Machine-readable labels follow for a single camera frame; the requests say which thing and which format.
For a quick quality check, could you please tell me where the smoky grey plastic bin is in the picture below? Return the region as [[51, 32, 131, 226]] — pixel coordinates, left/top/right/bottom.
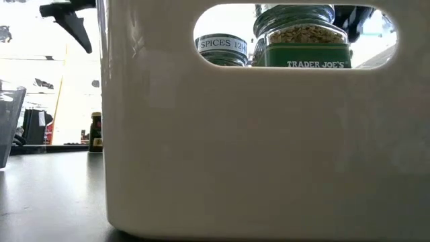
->
[[0, 79, 28, 169]]

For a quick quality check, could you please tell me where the green-lid glass spice jar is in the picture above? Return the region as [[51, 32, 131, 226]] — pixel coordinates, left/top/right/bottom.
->
[[194, 32, 249, 67], [251, 4, 353, 69]]

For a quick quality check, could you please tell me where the black aluminium table frame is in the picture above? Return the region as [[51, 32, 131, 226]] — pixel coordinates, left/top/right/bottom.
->
[[9, 143, 90, 156]]

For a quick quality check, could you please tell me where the red background object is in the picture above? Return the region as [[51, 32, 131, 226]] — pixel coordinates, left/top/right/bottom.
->
[[44, 122, 54, 145]]

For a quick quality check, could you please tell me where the translucent white plastic bin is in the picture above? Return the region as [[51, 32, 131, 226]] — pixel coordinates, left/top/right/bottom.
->
[[97, 0, 430, 242]]

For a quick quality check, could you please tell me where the black background cabinet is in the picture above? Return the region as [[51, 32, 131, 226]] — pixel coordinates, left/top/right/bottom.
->
[[21, 108, 54, 146]]

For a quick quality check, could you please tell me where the thin yellow pole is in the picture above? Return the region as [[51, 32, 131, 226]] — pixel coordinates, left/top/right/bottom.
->
[[50, 43, 68, 146]]

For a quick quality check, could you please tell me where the yellow-lid black spice can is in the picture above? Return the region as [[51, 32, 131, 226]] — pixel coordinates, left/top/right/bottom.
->
[[88, 112, 103, 154]]

